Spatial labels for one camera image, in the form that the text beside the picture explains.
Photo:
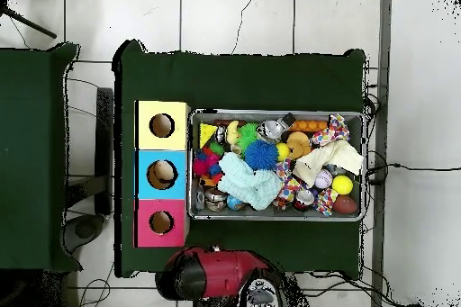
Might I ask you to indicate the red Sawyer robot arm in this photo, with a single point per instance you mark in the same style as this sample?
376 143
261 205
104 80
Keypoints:
219 274

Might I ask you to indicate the wooden box with three holes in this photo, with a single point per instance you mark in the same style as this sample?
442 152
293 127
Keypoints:
144 141

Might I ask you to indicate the green spiky rubber ball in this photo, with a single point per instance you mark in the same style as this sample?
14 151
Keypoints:
247 133

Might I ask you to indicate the blue spiky rubber ball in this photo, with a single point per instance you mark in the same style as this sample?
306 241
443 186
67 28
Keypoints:
261 155

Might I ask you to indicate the yellow cheese wedge toy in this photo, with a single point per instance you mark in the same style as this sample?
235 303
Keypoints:
206 133

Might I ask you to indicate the mint green waffle cloth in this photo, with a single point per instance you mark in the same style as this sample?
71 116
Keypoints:
245 181

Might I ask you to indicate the brown plush toy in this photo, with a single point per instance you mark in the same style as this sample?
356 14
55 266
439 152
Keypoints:
298 145

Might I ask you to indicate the dark green table cloth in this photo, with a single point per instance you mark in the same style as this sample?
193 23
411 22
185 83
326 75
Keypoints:
234 83
32 159

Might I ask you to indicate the cream waffle cloth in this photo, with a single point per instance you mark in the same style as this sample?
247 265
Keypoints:
324 159

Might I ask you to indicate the white toy baseball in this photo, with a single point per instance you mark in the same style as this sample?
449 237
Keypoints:
323 178

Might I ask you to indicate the yellow tennis ball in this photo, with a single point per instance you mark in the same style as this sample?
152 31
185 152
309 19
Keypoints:
342 184

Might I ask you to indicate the brown toy football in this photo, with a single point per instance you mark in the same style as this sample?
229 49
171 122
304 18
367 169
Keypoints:
345 204

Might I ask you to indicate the grey rounded base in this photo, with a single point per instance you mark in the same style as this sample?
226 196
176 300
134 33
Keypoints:
84 229

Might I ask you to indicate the black tripod leg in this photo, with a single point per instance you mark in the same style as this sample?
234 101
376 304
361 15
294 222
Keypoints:
32 25

